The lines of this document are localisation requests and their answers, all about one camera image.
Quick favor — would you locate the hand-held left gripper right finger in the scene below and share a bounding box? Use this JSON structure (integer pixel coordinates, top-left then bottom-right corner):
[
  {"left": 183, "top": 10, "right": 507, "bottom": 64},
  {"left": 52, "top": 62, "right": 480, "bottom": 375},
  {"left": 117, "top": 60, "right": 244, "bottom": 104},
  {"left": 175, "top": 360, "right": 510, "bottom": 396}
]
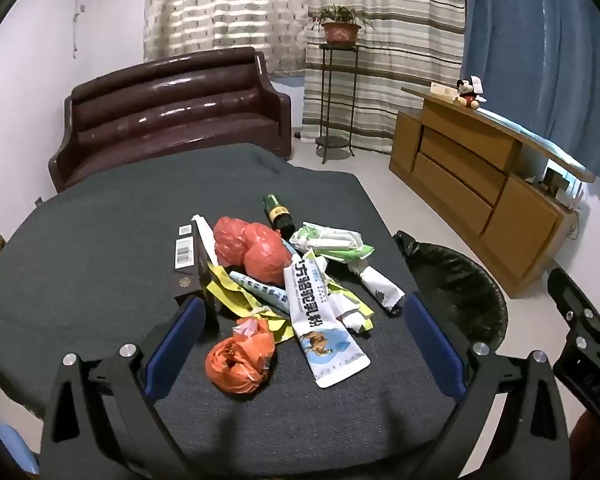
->
[{"left": 402, "top": 292, "right": 571, "bottom": 480}]

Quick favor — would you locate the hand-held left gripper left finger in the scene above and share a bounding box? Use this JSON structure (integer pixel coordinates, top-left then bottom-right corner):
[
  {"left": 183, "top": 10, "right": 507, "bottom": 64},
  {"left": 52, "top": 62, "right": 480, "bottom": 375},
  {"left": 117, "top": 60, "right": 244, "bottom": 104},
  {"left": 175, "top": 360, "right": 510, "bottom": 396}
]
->
[{"left": 39, "top": 295, "right": 207, "bottom": 480}]

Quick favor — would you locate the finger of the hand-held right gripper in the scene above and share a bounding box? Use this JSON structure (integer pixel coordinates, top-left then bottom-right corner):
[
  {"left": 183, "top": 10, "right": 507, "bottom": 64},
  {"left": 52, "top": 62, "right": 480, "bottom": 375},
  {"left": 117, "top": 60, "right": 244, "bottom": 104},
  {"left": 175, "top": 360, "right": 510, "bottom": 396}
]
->
[{"left": 547, "top": 267, "right": 600, "bottom": 356}]

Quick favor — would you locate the orange plastic bag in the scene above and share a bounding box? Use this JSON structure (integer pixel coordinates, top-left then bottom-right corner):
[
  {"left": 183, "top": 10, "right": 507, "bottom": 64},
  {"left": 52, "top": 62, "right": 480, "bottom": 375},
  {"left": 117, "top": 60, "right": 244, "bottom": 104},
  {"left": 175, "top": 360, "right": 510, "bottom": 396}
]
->
[{"left": 205, "top": 317, "right": 277, "bottom": 395}]

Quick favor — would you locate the round bin with black liner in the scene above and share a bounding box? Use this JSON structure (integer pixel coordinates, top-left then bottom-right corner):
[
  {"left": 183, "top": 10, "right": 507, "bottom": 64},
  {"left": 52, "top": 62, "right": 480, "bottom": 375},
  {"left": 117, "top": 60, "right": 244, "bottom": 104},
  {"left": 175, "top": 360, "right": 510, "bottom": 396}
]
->
[{"left": 392, "top": 230, "right": 510, "bottom": 356}]

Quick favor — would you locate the black box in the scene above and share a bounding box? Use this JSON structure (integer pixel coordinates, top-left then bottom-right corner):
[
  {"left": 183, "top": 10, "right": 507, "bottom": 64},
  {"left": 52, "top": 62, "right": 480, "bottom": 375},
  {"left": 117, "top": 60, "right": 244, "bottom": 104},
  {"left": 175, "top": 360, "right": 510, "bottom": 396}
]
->
[{"left": 172, "top": 223, "right": 221, "bottom": 333}]

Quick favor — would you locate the white and blue tube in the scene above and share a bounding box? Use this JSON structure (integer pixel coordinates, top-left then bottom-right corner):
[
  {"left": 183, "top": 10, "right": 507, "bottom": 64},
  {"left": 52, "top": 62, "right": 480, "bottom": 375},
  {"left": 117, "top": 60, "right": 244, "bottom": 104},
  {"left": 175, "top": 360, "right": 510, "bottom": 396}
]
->
[{"left": 228, "top": 270, "right": 290, "bottom": 317}]

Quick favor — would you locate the white milk powder pouch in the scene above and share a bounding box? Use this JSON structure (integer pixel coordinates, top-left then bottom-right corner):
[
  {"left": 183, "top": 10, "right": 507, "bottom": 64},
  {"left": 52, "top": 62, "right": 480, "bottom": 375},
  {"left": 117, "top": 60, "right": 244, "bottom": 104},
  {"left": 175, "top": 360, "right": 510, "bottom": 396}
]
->
[{"left": 283, "top": 252, "right": 371, "bottom": 388}]

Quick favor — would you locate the red plastic bag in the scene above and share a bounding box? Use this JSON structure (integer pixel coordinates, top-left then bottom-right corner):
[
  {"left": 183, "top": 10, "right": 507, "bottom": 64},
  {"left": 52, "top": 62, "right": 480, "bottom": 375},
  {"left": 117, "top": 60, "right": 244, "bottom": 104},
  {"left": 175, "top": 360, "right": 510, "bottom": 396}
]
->
[{"left": 213, "top": 216, "right": 293, "bottom": 288}]

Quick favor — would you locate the white paper wrapper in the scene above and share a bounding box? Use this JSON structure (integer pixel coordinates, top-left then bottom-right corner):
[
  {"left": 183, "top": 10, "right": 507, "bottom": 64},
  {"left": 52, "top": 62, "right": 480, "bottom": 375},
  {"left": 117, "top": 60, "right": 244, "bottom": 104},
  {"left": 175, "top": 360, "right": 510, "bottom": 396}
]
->
[{"left": 352, "top": 265, "right": 406, "bottom": 318}]

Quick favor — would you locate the wooden cabinet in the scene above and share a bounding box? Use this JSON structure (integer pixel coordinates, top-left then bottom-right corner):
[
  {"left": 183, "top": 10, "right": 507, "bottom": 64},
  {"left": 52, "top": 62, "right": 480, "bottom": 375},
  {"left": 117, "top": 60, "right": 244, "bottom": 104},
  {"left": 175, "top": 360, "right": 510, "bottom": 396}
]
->
[{"left": 389, "top": 85, "right": 596, "bottom": 298}]

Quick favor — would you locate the white and yellow wrapper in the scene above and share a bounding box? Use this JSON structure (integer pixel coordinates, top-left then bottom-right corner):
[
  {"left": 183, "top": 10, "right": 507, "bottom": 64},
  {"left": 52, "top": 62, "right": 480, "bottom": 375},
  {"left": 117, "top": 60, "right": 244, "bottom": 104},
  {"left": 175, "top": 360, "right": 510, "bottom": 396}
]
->
[{"left": 325, "top": 255, "right": 376, "bottom": 333}]

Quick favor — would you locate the white router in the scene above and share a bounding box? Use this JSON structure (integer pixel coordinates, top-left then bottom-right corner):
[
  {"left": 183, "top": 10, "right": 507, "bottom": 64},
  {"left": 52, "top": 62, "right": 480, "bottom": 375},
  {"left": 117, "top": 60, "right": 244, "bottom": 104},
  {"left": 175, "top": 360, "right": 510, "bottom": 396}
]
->
[{"left": 562, "top": 180, "right": 588, "bottom": 211}]

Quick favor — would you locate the small dark box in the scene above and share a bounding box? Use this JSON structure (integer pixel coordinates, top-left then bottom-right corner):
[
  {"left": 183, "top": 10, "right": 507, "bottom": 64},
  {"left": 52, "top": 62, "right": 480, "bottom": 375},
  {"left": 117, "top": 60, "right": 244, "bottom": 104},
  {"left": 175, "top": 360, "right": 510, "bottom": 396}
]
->
[{"left": 544, "top": 164, "right": 568, "bottom": 192}]

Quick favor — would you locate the dark grey tablecloth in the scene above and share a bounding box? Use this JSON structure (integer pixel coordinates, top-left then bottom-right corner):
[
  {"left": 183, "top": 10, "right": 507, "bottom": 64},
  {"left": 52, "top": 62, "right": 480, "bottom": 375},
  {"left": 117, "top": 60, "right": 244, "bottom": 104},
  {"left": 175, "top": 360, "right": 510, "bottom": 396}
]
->
[{"left": 0, "top": 142, "right": 463, "bottom": 480}]

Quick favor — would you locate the white and green plastic bag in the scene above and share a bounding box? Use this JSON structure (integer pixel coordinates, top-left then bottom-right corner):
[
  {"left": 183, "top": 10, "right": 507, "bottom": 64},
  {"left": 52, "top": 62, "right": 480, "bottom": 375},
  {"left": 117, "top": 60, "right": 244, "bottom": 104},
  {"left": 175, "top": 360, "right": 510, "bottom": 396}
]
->
[{"left": 289, "top": 221, "right": 376, "bottom": 263}]

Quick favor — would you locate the dark green bottle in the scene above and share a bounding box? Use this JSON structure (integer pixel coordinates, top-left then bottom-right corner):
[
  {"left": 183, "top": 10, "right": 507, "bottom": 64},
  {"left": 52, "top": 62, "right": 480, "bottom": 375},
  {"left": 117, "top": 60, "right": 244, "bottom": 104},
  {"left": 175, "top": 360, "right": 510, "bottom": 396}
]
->
[{"left": 262, "top": 193, "right": 295, "bottom": 237}]

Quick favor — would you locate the mouse plush toy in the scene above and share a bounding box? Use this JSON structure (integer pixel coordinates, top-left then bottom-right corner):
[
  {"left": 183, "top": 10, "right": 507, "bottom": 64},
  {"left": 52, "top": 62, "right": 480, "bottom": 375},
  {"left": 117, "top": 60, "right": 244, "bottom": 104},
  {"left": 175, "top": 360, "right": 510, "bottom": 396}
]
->
[{"left": 452, "top": 76, "right": 483, "bottom": 110}]

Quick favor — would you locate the dark brown leather sofa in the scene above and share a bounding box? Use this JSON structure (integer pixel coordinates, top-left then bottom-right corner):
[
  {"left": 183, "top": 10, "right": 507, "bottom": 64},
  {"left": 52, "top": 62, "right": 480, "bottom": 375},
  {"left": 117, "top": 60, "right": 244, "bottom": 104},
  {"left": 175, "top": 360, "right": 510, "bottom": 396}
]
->
[{"left": 48, "top": 46, "right": 293, "bottom": 193}]

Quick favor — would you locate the black metal plant stand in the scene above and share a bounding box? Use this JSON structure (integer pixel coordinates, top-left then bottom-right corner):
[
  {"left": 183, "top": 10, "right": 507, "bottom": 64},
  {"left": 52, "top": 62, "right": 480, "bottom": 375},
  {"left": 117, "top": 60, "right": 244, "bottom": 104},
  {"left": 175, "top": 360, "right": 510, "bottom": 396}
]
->
[{"left": 314, "top": 44, "right": 361, "bottom": 163}]

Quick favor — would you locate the blue curtain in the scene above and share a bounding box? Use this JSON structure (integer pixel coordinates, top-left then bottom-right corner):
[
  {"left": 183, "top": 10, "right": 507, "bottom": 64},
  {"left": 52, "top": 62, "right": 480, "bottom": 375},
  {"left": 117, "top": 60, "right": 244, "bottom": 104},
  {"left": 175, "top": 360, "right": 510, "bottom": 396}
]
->
[{"left": 460, "top": 0, "right": 600, "bottom": 171}]

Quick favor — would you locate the striped curtain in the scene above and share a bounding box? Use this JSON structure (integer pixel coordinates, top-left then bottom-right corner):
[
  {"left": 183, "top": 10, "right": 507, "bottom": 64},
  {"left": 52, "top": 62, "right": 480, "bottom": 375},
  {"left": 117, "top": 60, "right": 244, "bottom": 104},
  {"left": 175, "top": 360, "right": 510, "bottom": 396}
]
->
[{"left": 302, "top": 0, "right": 467, "bottom": 153}]

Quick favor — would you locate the potted plant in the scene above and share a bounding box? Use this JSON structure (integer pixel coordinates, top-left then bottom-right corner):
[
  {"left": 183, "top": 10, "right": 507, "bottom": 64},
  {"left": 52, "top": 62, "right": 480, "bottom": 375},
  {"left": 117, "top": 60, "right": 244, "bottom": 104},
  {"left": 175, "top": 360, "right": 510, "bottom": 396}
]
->
[{"left": 310, "top": 5, "right": 366, "bottom": 47}]

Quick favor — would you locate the beige patterned curtain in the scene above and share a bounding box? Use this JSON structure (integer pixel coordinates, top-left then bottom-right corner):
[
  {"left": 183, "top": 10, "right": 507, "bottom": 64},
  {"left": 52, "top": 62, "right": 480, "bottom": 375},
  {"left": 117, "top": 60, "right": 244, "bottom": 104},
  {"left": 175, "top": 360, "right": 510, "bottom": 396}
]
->
[{"left": 144, "top": 0, "right": 311, "bottom": 73}]

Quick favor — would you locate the white wall cable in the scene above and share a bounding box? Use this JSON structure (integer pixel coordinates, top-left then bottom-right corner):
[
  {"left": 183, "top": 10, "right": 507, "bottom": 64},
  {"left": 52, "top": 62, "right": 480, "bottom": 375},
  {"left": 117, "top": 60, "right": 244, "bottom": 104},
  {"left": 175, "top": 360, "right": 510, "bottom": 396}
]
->
[{"left": 71, "top": 2, "right": 87, "bottom": 61}]

